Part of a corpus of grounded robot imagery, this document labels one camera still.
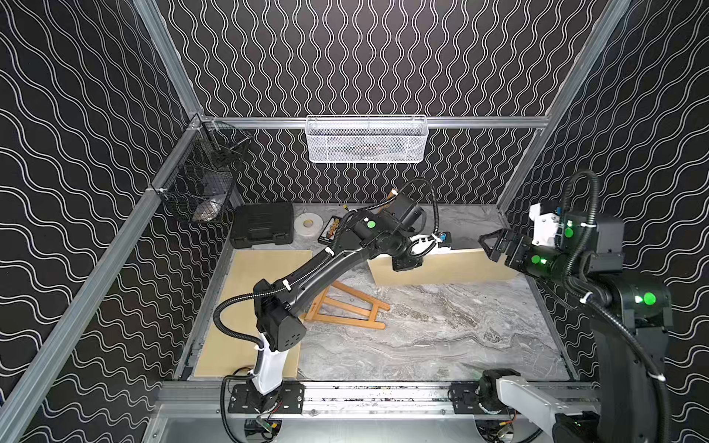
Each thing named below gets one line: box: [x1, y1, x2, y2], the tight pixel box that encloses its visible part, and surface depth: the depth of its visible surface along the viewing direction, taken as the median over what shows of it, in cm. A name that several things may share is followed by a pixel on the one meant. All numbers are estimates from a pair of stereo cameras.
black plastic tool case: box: [229, 202, 295, 250], surface depth 107 cm
